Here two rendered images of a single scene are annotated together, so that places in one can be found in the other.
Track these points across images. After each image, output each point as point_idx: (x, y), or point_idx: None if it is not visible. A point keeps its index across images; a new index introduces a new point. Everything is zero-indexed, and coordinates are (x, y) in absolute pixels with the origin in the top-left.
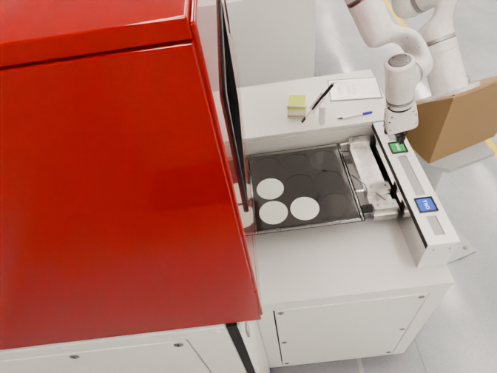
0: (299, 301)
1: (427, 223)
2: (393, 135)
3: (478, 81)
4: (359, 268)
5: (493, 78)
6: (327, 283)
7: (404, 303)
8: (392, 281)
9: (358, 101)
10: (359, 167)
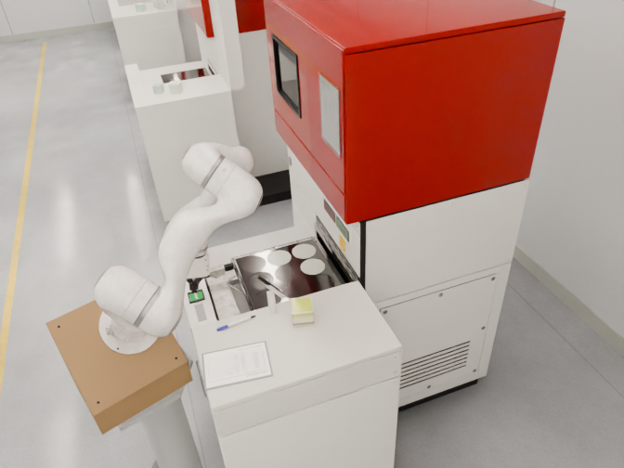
0: None
1: None
2: (198, 310)
3: (100, 321)
4: (236, 253)
5: (80, 331)
6: (258, 241)
7: None
8: (214, 250)
9: (231, 344)
10: (233, 303)
